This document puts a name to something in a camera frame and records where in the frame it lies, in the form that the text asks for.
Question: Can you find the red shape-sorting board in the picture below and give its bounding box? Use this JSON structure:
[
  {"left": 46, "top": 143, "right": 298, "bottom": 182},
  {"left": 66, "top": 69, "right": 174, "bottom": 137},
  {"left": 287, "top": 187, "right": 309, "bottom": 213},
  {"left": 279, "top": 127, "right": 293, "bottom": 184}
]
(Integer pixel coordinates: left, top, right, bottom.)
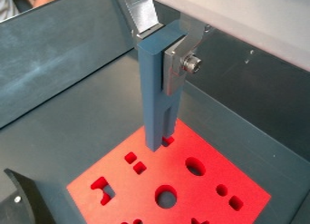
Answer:
[{"left": 67, "top": 122, "right": 271, "bottom": 224}]

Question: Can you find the person in light shirt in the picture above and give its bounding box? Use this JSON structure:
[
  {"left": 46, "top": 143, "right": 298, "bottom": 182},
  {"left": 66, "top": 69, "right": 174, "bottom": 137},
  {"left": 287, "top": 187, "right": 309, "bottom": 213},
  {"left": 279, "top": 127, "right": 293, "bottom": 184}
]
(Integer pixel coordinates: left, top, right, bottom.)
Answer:
[{"left": 0, "top": 0, "right": 56, "bottom": 23}]

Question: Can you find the grey-blue double-square peg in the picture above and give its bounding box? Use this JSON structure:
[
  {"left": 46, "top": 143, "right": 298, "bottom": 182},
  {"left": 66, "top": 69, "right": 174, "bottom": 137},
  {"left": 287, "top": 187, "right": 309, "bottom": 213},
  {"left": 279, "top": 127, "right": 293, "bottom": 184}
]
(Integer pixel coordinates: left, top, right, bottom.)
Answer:
[{"left": 138, "top": 21, "right": 185, "bottom": 151}]

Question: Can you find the black curved part with screw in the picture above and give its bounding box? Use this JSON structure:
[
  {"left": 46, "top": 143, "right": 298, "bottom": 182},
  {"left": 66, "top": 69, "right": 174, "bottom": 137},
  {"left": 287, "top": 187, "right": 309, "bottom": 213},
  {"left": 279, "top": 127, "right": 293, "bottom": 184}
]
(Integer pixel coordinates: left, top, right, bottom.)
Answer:
[{"left": 0, "top": 169, "right": 56, "bottom": 224}]

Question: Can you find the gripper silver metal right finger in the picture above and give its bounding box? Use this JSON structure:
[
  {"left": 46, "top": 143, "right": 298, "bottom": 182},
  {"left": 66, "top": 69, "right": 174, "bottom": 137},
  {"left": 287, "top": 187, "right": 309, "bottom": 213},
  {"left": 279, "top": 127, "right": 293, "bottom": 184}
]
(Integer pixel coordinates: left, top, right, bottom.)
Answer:
[{"left": 162, "top": 14, "right": 206, "bottom": 95}]

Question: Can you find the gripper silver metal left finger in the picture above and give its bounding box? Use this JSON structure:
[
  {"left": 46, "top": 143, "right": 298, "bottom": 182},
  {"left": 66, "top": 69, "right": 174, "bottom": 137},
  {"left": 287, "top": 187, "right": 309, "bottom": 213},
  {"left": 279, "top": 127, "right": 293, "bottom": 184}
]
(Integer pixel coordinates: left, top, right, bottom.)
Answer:
[{"left": 123, "top": 0, "right": 163, "bottom": 41}]

